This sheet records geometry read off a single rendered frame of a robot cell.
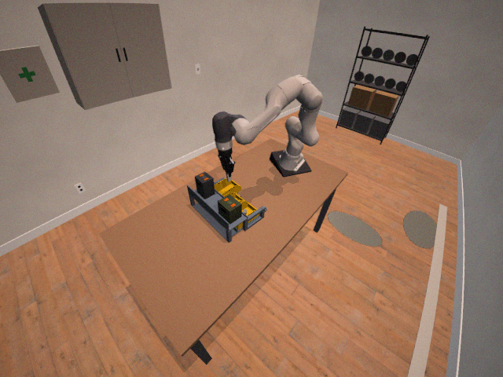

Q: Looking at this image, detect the dark grey metal shelf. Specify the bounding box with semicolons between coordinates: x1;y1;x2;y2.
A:
187;185;267;243

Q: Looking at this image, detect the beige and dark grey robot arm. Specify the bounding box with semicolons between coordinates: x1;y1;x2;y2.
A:
212;75;323;171

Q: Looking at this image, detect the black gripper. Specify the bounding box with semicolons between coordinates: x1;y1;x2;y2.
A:
218;148;235;181

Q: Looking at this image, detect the yellow bin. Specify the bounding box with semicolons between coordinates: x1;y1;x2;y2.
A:
224;192;246;203
214;178;241;196
236;201;260;229

